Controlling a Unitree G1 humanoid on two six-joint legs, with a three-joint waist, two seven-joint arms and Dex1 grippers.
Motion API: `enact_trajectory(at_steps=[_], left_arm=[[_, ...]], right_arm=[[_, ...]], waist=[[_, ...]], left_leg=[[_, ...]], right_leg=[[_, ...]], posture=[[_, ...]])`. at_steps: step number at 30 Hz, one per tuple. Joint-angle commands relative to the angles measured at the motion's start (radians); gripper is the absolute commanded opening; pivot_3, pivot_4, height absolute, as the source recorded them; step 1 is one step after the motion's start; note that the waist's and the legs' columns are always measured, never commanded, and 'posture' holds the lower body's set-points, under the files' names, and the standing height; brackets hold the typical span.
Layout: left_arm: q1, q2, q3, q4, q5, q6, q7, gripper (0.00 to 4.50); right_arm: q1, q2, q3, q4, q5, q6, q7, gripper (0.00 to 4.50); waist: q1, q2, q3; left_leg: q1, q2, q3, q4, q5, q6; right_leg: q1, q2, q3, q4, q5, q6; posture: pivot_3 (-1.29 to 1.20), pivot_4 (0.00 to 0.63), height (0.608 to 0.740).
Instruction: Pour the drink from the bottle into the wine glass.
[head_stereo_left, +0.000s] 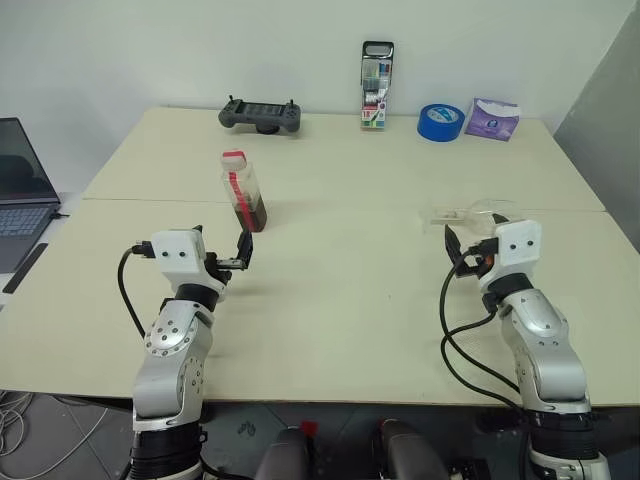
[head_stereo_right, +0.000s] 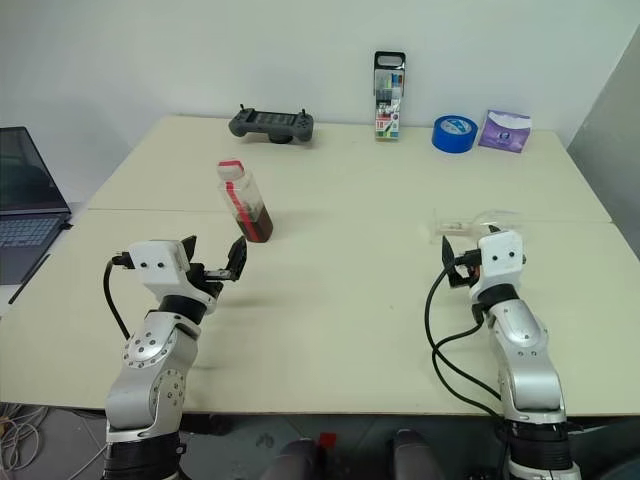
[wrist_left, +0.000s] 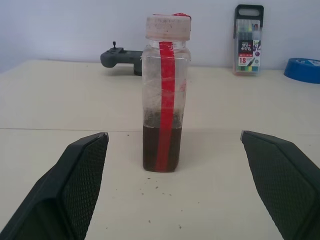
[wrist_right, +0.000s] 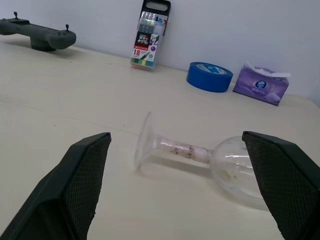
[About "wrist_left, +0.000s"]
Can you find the blue tape roll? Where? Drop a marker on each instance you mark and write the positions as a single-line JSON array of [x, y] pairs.
[[303, 71]]

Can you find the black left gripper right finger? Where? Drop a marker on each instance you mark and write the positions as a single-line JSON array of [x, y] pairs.
[[282, 180]]

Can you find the clear bottle with red tape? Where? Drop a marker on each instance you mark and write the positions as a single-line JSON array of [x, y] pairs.
[[152, 120]]

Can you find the marker pen set box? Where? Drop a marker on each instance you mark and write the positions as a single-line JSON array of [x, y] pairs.
[[247, 47]]

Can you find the grey handheld game controller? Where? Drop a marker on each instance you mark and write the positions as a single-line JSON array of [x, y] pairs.
[[125, 57]]

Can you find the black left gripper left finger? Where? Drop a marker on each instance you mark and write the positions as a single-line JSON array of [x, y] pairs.
[[75, 180]]

